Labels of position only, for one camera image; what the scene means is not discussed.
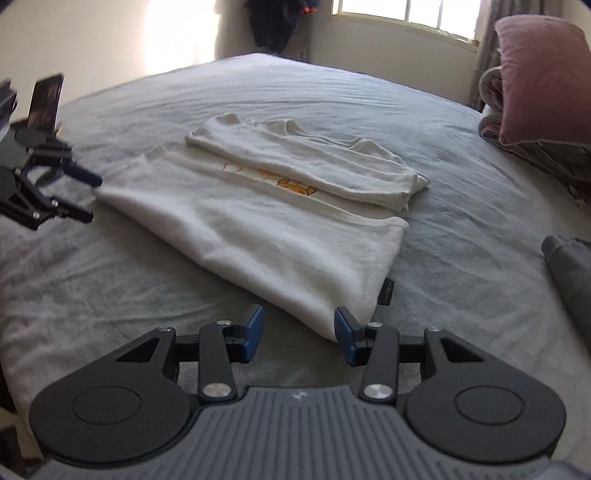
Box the white Winnie Pooh sweatshirt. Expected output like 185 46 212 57
95 113 430 339

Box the smartphone on stand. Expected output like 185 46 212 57
27 73 64 134

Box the folded grey sweater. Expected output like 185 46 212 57
541 235 591 348

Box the dark blue hanging jacket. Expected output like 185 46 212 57
245 0 321 56

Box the folded grey pink quilt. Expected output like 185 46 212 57
478 67 590 196

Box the grey curtain right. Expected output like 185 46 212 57
467 0 563 112

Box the dusty pink pillow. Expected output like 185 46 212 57
493 13 591 148

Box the window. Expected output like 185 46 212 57
331 0 488 45

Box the small beige keychain trinket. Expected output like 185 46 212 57
569 188 587 209

